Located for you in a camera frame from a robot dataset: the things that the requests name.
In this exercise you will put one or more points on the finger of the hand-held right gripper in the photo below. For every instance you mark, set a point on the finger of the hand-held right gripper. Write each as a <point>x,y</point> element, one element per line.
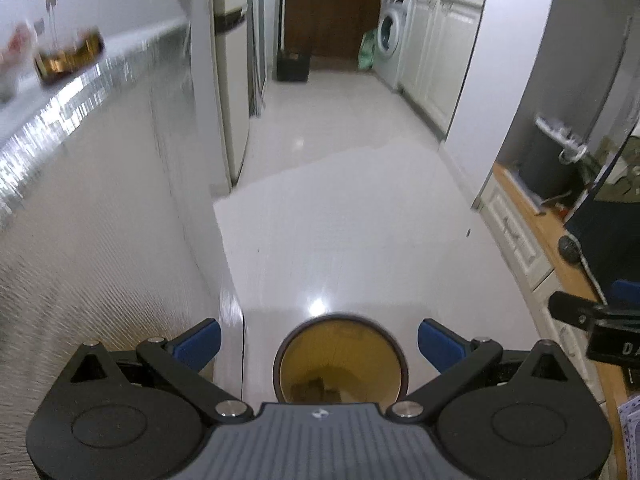
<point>570,307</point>
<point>627,291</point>

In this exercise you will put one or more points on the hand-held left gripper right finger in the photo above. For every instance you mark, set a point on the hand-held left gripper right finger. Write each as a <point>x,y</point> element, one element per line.
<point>440,345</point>

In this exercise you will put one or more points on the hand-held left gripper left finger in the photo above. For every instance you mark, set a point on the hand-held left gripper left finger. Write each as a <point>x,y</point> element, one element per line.
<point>200,342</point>

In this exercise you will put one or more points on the wooden bench with white drawers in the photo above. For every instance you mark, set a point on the wooden bench with white drawers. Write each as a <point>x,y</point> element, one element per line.
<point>520,250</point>

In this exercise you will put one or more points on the light checked cloth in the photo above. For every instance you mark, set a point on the light checked cloth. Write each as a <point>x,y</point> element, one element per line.
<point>631,440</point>

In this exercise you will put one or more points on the grey bin with white bag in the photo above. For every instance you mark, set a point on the grey bin with white bag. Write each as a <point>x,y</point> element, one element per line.
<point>542,165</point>

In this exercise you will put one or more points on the white table with silver edge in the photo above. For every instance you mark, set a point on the white table with silver edge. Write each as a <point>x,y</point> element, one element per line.
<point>125,210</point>

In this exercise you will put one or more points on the white refrigerator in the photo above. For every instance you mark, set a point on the white refrigerator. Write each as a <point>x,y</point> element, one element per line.
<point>232,85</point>

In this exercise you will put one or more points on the white kitchen cabinets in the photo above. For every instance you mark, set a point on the white kitchen cabinets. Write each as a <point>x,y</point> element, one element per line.
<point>440,55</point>

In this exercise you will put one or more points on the black crate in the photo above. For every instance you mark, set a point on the black crate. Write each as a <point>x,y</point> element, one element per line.
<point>294,67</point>

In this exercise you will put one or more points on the green plastic bag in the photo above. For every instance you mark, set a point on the green plastic bag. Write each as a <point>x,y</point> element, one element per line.
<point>368,52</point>

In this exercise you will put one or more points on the glass sliding door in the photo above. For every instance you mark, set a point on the glass sliding door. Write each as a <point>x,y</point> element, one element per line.
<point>260,35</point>

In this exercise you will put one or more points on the white washing machine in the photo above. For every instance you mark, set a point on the white washing machine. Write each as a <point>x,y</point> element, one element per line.
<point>392,35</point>

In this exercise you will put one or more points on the pink white wrapper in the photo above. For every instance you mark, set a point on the pink white wrapper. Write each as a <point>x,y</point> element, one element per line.
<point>15,60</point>

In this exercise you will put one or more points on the brown wooden door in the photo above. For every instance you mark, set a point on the brown wooden door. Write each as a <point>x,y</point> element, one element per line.
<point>320,20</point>

